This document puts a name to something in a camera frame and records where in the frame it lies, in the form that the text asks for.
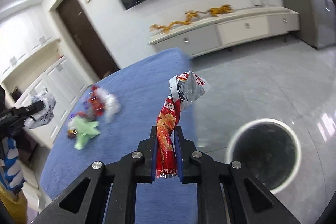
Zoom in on white blue snack bag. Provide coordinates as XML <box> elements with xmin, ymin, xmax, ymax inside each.
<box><xmin>24</xmin><ymin>91</ymin><xmax>56</xmax><ymax>129</ymax></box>

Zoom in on green wrapper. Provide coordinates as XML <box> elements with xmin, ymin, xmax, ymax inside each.
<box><xmin>67</xmin><ymin>115</ymin><xmax>101</xmax><ymax>151</ymax></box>

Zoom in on red noodle snack wrapper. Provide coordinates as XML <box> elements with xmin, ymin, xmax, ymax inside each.
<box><xmin>156</xmin><ymin>71</ymin><xmax>210</xmax><ymax>178</ymax></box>

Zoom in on white round trash bin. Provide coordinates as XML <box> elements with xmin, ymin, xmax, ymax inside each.
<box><xmin>225</xmin><ymin>118</ymin><xmax>302</xmax><ymax>194</ymax></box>

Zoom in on blue white gloved hand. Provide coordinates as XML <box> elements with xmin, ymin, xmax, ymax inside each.
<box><xmin>1</xmin><ymin>137</ymin><xmax>25</xmax><ymax>195</ymax></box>

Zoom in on white wardrobe cabinets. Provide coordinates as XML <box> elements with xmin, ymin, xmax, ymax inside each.
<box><xmin>1</xmin><ymin>5</ymin><xmax>92</xmax><ymax>148</ymax></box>

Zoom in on red and white wrapper pile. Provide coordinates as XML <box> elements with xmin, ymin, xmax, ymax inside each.
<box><xmin>84</xmin><ymin>85</ymin><xmax>121</xmax><ymax>123</ymax></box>

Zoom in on dark brown door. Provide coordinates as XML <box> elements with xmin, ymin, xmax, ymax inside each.
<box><xmin>56</xmin><ymin>0</ymin><xmax>119</xmax><ymax>79</ymax></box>

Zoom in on white low tv cabinet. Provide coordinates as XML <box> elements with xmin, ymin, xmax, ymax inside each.
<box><xmin>149</xmin><ymin>6</ymin><xmax>300</xmax><ymax>57</ymax></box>

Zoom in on golden dragon figurine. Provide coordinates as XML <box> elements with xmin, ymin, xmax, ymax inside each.
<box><xmin>149</xmin><ymin>10</ymin><xmax>206</xmax><ymax>34</ymax></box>

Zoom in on golden lion figurine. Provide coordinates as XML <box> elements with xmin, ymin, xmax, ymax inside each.
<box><xmin>207</xmin><ymin>5</ymin><xmax>233</xmax><ymax>16</ymax></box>

